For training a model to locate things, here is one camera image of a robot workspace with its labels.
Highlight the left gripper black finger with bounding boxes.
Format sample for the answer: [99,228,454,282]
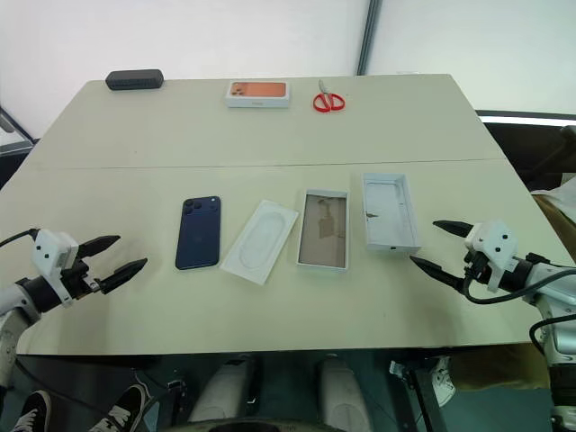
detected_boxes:
[78,234,122,259]
[99,257,149,296]

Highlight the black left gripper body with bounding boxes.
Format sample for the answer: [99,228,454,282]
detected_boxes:
[59,256,107,302]

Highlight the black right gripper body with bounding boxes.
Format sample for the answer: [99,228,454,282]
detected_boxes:
[460,250,491,286]

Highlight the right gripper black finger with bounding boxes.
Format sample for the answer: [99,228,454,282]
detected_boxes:
[432,220,474,240]
[408,255,467,294]

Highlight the dark blue smartphone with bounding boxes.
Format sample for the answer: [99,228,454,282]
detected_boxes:
[174,194,225,271]

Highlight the white phone box base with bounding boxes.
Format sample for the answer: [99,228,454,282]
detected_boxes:
[295,187,351,272]

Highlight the white paper tray insert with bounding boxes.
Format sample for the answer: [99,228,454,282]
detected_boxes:
[219,199,301,286]

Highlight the white phone box lid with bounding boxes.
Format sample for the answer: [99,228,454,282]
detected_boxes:
[362,172,423,254]

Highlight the orange printed phone box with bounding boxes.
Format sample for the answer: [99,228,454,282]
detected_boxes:
[224,80,291,110]

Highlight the dark bench with white edge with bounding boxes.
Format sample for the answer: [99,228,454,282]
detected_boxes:
[475,108,576,193]

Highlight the black table leg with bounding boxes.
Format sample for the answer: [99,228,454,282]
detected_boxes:
[407,359,447,432]

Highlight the black white sneaker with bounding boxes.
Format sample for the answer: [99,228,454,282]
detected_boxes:
[88,383,150,432]
[7,390,53,432]

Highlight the glass display case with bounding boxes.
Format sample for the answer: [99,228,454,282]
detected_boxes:
[0,103,36,157]

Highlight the white left robot leg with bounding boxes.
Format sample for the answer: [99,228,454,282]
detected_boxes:
[188,358,254,425]

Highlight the white robot leg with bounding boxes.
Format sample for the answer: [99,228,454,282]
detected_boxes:
[188,358,254,425]
[316,356,371,432]

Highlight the white right robot leg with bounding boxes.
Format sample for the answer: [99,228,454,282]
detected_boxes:
[316,356,371,432]

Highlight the black oblong case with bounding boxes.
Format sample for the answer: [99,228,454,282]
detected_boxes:
[105,68,164,93]

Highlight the grey metal pole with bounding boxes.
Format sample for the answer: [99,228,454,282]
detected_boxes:
[356,0,384,76]

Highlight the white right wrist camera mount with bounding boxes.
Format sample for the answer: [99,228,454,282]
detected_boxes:
[464,220,519,293]

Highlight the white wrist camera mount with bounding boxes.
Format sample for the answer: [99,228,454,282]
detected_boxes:
[464,220,519,293]
[31,228,80,310]

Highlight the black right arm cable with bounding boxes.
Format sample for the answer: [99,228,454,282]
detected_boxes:
[462,263,576,361]

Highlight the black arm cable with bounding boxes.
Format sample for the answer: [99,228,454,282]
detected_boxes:
[0,228,40,248]
[462,263,576,361]

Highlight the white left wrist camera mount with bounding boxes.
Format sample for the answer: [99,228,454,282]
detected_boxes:
[31,228,80,310]

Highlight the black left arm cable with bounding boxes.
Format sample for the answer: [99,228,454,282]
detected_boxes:
[0,228,40,248]

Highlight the red handled scissors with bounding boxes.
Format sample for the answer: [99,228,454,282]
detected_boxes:
[312,79,347,113]

